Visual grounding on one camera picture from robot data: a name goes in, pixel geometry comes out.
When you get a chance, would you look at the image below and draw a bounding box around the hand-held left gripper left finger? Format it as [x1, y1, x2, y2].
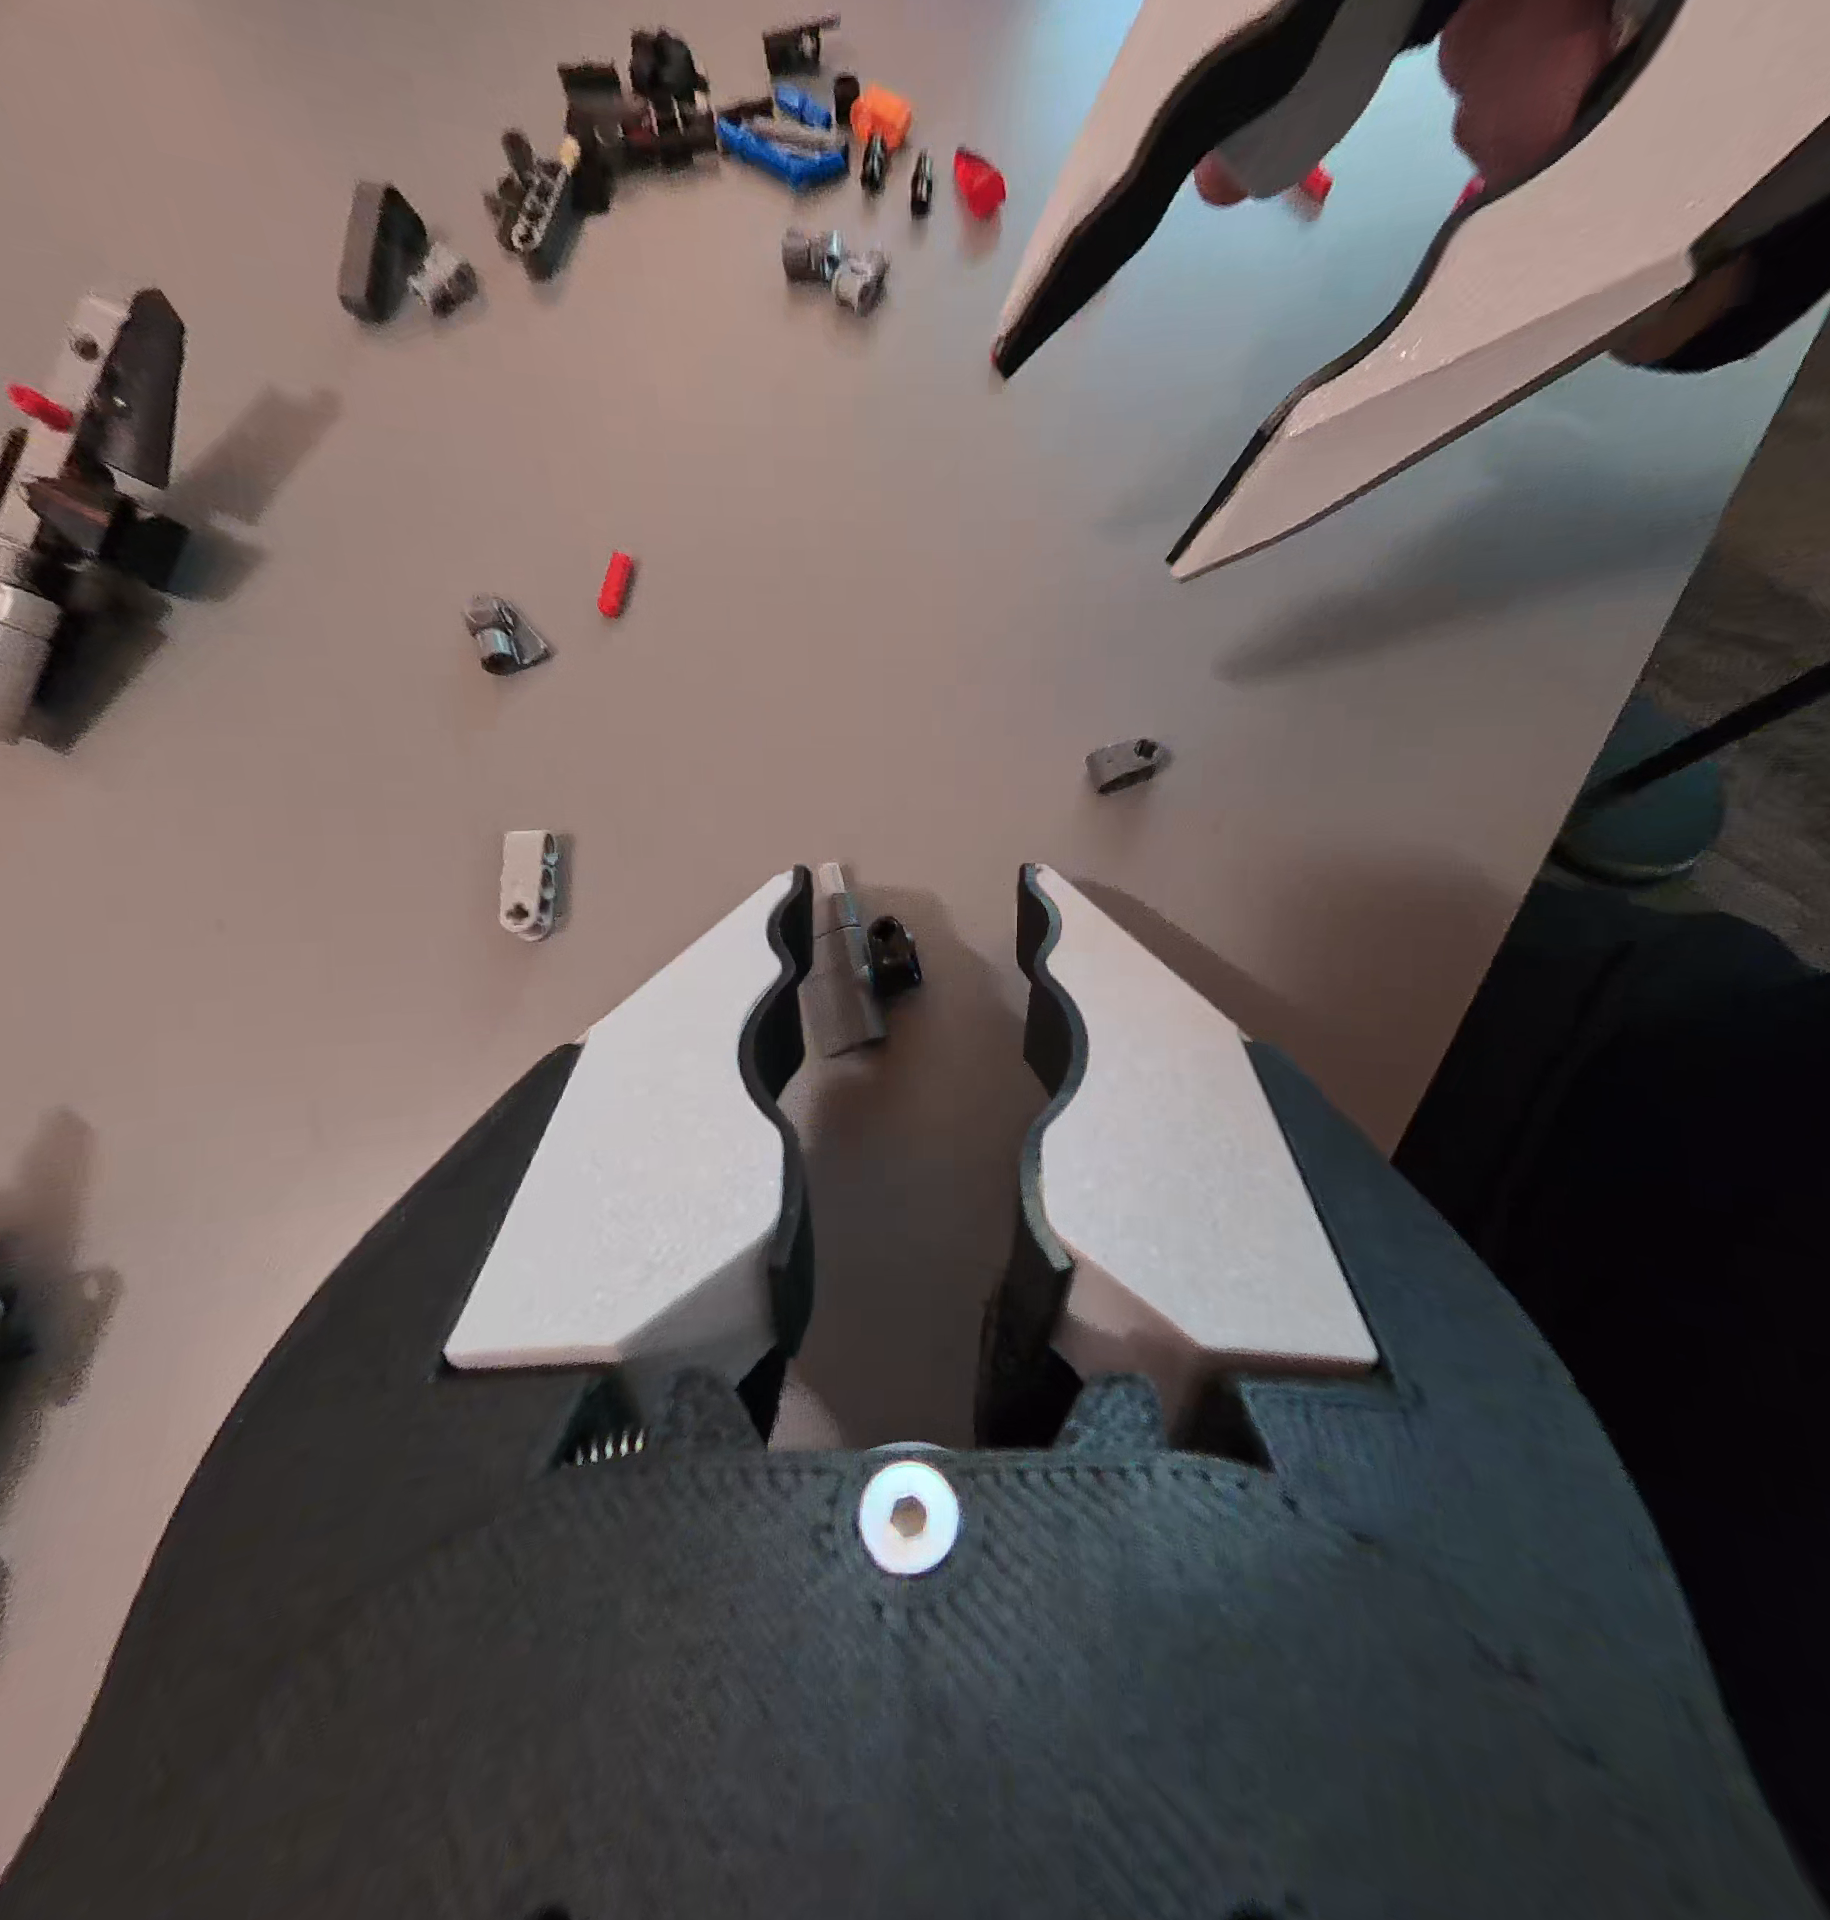
[447, 864, 818, 1440]

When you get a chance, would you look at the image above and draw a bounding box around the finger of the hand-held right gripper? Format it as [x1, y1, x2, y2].
[1164, 0, 1830, 582]
[989, 0, 1351, 381]

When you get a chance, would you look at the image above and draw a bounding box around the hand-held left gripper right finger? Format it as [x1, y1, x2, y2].
[980, 861, 1382, 1445]

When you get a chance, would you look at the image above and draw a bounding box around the grey axle connector lego assembly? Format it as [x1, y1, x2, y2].
[800, 861, 924, 1057]

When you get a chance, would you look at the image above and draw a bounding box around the light grey lego beam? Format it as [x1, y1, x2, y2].
[497, 828, 563, 942]

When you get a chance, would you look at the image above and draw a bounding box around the pile of small lego pieces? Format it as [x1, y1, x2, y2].
[484, 26, 939, 283]

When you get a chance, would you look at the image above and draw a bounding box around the black grey lego wing assembly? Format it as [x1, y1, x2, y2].
[0, 289, 193, 747]

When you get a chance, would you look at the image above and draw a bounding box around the person's right hand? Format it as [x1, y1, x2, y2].
[1440, 0, 1624, 192]

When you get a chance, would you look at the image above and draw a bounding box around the grey-blue round floor base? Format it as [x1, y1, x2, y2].
[1544, 697, 1731, 888]

